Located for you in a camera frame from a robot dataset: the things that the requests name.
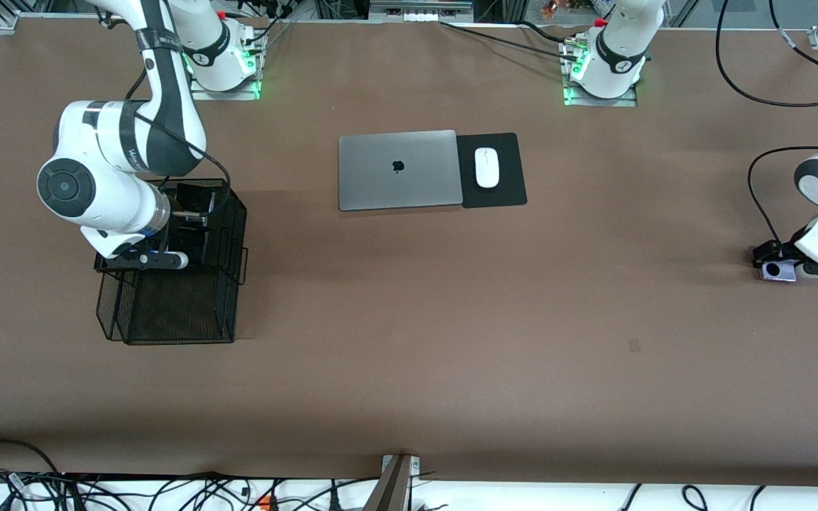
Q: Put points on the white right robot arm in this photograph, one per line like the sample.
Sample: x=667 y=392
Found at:
x=96 y=184

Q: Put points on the grey power strip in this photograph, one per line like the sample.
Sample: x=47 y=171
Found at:
x=420 y=14

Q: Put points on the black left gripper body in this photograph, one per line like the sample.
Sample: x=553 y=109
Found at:
x=765 y=253

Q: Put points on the white computer mouse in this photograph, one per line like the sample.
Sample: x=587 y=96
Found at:
x=487 y=167

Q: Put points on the grey metal pole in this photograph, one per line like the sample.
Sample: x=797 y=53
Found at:
x=389 y=493

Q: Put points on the lilac flip phone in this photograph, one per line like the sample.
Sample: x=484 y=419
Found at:
x=782 y=273

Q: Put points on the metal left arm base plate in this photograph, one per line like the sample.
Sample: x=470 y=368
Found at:
x=601 y=102

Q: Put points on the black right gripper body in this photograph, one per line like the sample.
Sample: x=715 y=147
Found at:
x=186 y=213

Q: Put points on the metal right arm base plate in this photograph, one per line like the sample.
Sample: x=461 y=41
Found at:
x=224 y=95

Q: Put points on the orange plug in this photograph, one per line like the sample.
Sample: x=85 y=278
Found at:
x=264 y=504

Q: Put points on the black mouse pad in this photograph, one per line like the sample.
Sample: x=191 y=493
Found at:
x=512 y=191

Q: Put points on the silver closed laptop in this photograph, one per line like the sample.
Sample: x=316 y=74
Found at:
x=380 y=177

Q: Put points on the metal table edge bracket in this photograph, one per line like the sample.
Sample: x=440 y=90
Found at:
x=415 y=465

